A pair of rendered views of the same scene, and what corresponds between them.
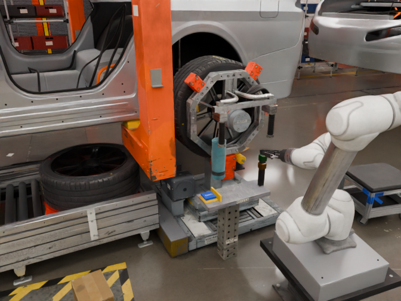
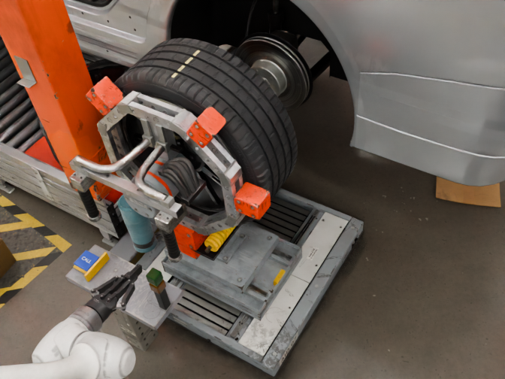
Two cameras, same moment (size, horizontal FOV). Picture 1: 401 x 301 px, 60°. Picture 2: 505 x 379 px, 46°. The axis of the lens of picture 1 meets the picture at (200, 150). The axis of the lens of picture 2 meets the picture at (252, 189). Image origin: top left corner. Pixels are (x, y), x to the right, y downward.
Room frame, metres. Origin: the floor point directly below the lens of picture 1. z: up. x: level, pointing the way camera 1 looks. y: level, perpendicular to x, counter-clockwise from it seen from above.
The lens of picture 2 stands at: (1.73, -1.52, 2.26)
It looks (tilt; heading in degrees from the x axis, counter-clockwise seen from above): 48 degrees down; 63
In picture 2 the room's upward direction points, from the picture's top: 7 degrees counter-clockwise
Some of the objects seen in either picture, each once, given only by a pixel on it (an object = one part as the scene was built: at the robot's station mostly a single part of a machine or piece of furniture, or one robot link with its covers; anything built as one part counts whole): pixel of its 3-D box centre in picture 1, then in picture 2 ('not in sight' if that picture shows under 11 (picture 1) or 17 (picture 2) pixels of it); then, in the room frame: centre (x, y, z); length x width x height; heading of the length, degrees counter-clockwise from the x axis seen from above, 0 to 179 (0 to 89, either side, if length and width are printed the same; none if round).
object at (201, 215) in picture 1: (218, 197); (232, 259); (2.30, -0.14, 0.13); 0.50 x 0.36 x 0.10; 116
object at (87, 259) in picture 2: (208, 196); (87, 261); (1.75, -0.05, 0.47); 0.07 x 0.07 x 0.02; 26
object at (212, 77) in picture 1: (227, 114); (171, 168); (2.13, -0.17, 0.85); 0.54 x 0.07 x 0.54; 116
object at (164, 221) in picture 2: (269, 107); (170, 215); (2.02, -0.41, 0.93); 0.09 x 0.05 x 0.05; 26
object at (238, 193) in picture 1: (233, 194); (123, 285); (1.83, -0.20, 0.44); 0.43 x 0.17 x 0.03; 116
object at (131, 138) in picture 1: (141, 131); not in sight; (2.24, 0.40, 0.69); 0.52 x 0.17 x 0.35; 26
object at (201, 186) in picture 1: (213, 176); (218, 228); (2.28, -0.09, 0.32); 0.40 x 0.30 x 0.28; 116
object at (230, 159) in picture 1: (222, 163); (194, 227); (2.16, -0.15, 0.48); 0.16 x 0.12 x 0.17; 26
